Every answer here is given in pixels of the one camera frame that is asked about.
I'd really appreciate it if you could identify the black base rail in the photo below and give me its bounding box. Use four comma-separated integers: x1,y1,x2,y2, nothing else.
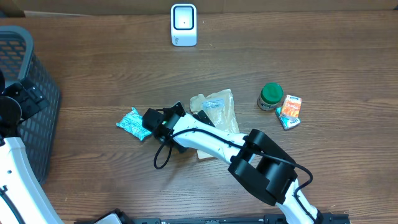
131,213,351,224

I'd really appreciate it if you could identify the grey plastic mesh basket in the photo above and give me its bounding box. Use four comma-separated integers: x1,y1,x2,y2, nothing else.
1,26,61,185

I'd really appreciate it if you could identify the green lid jar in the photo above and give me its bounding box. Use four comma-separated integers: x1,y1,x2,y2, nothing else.
257,83,284,111

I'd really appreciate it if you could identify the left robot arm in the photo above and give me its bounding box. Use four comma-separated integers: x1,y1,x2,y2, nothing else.
1,75,63,224

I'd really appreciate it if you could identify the white barcode scanner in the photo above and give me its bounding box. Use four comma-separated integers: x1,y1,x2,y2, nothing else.
170,3,197,47

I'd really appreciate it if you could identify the white plastic pouch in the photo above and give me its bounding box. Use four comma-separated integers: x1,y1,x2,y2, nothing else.
190,88,240,160

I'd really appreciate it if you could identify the teal tissue pack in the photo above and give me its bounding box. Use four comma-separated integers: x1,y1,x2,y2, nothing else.
275,107,301,131

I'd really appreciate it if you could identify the light blue snack packet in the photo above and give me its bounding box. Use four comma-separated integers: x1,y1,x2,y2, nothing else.
116,107,151,141

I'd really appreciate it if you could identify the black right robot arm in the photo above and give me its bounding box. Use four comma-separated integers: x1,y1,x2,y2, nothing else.
142,102,323,223

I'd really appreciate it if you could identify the orange tissue pack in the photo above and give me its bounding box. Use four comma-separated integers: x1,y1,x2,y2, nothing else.
280,95,302,120

